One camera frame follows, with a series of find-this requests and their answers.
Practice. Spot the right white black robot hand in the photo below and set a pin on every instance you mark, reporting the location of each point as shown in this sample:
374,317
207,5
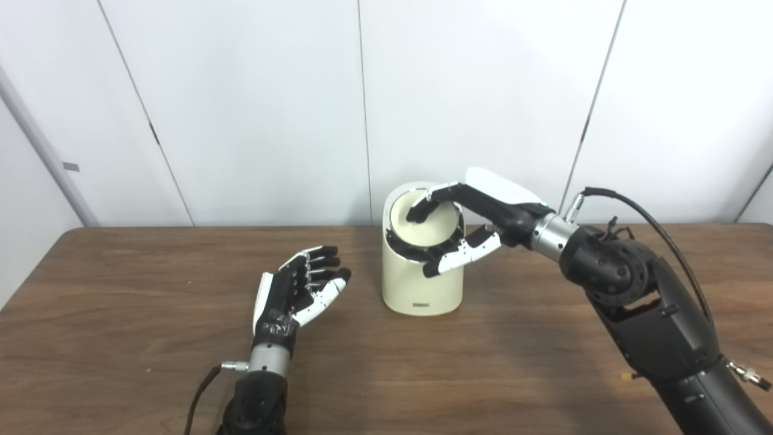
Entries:
501,199

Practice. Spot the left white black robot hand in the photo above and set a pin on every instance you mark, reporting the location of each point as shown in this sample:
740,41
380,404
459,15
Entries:
281,302

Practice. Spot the cream round bin lid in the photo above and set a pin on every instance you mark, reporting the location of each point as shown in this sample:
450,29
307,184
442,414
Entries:
438,226

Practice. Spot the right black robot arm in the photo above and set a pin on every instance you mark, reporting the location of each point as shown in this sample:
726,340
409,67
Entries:
658,320

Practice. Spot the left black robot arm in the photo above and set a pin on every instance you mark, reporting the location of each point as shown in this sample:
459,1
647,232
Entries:
253,402

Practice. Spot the cream-colored round bin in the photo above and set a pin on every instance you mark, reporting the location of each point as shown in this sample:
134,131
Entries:
420,287

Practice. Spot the small grey post tag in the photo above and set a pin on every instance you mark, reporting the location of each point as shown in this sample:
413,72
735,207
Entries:
70,167

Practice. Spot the grey wall post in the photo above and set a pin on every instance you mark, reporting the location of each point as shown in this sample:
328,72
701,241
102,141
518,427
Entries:
48,151

